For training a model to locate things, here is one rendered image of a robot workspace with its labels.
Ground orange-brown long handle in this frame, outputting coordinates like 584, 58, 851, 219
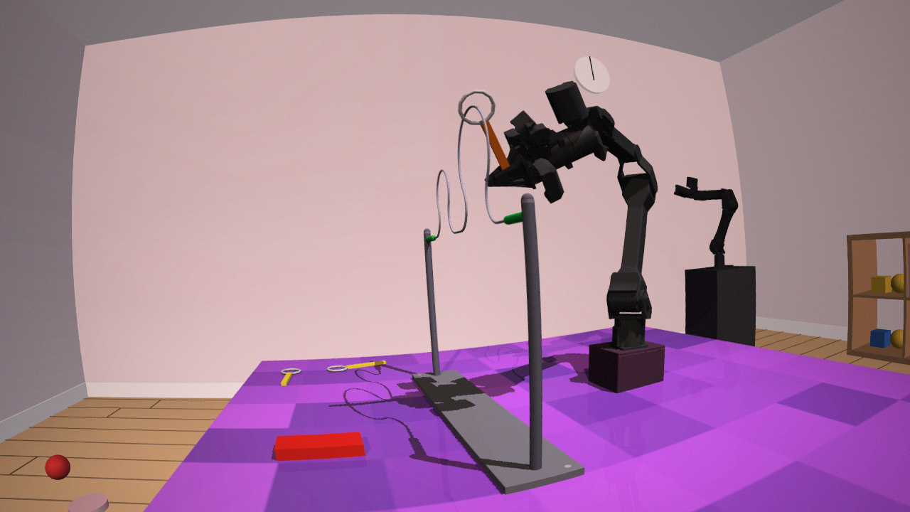
458, 90, 510, 170

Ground red rectangular block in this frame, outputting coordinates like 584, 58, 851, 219
274, 432, 365, 461

